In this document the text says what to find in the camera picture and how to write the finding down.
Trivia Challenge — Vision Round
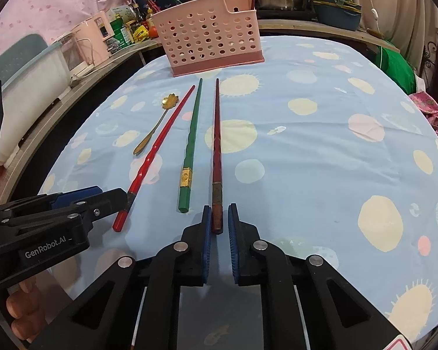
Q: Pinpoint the white dish drainer blue lid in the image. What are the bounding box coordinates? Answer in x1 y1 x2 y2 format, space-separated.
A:
0 34 68 165

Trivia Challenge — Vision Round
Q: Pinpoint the dark sauce bottle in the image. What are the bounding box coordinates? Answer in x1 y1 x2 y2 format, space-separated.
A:
131 3 147 27

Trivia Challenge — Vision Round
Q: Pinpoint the beige curtain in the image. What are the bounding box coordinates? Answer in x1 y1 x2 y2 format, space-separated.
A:
350 0 438 62

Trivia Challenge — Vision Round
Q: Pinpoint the yellow cap bottle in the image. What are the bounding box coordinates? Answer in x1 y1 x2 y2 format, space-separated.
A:
140 0 158 26

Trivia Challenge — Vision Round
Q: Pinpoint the green cloth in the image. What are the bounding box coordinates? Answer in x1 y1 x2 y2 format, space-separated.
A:
374 45 417 95

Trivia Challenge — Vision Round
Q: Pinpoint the pink electric kettle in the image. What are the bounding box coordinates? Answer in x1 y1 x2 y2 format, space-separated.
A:
67 11 113 77

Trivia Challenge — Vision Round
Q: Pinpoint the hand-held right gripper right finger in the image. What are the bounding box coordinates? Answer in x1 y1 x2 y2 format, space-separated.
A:
227 203 406 350

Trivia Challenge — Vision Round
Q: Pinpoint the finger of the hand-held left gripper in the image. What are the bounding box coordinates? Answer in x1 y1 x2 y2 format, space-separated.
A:
40 186 103 210
67 188 128 227

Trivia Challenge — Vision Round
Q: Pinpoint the blue planet print tablecloth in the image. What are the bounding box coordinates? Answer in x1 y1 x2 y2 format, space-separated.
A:
36 34 438 350

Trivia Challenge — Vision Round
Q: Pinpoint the pink perforated utensil basket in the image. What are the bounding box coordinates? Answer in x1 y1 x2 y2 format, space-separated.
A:
151 0 265 78

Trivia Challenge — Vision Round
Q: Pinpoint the gold flower spoon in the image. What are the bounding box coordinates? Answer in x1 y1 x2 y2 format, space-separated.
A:
132 93 179 155

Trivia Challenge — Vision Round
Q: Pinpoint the person's left hand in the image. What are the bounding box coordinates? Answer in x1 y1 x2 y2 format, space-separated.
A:
5 276 44 344

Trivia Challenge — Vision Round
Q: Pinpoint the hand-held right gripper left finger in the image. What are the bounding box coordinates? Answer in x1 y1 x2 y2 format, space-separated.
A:
29 205 212 350

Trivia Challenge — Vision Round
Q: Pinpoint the pink patterned cloth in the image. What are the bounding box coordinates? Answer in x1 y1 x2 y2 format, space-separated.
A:
411 76 438 154

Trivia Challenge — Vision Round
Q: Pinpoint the blue basin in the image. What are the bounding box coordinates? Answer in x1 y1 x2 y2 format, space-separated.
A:
312 0 363 32

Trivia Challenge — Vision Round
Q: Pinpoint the white cord with switch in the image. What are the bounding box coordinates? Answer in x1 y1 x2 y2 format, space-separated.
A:
361 0 382 37

